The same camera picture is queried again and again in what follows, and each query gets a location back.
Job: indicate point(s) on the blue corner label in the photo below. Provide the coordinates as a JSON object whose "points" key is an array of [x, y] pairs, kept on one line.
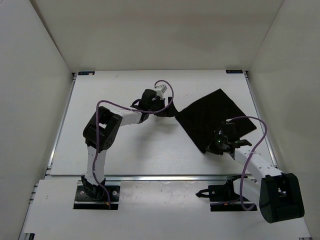
{"points": [[86, 73], [234, 71]]}

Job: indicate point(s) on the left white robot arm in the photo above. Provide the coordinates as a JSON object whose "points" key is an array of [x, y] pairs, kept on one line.
{"points": [[101, 131]]}

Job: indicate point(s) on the right blue corner label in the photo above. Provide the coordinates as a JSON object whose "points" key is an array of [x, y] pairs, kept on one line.
{"points": [[234, 71]]}

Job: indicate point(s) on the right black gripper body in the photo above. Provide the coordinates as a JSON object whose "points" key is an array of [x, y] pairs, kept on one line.
{"points": [[216, 145]]}

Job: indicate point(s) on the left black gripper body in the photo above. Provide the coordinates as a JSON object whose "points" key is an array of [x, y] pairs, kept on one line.
{"points": [[159, 104]]}

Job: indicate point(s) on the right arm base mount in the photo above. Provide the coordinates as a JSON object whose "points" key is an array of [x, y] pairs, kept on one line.
{"points": [[223, 197]]}

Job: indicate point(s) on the left aluminium side rail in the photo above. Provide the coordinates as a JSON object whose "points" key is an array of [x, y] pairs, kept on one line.
{"points": [[61, 123]]}

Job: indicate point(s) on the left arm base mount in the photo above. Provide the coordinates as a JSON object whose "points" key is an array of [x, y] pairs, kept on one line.
{"points": [[85, 199]]}

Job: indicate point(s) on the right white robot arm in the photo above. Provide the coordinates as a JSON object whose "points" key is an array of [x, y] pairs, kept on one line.
{"points": [[261, 186]]}

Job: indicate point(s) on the black skirt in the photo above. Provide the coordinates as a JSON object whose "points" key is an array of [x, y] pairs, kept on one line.
{"points": [[201, 118]]}

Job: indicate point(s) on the left blue corner label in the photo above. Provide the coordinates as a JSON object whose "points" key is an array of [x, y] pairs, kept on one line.
{"points": [[86, 73]]}

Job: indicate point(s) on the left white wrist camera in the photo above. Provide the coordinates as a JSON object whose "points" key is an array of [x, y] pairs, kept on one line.
{"points": [[160, 90]]}

